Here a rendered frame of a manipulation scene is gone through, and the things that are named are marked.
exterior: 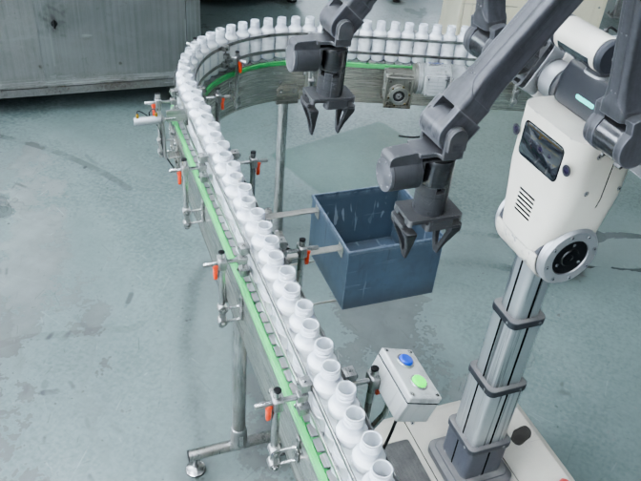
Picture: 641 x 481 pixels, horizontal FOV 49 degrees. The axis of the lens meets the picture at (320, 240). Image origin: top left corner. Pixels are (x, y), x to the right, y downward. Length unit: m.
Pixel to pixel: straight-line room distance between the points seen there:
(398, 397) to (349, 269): 0.69
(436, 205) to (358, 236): 1.21
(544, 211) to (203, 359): 1.74
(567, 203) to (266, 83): 1.73
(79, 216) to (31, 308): 0.72
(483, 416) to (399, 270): 0.48
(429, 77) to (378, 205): 0.80
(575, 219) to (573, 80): 0.30
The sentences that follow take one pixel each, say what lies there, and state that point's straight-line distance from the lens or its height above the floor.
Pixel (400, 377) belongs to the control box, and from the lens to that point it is 1.41.
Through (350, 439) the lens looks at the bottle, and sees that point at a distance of 1.29.
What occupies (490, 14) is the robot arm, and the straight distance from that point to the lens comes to 1.65.
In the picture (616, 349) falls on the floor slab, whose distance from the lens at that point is 3.43.
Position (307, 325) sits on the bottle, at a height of 1.15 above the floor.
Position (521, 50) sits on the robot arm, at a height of 1.77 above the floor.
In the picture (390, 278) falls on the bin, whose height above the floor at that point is 0.82.
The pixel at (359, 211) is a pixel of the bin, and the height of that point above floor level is 0.86.
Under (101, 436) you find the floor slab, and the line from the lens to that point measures 2.76.
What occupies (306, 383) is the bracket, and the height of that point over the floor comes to 1.12.
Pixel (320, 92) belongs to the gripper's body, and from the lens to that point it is 1.53.
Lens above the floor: 2.14
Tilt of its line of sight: 36 degrees down
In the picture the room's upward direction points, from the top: 5 degrees clockwise
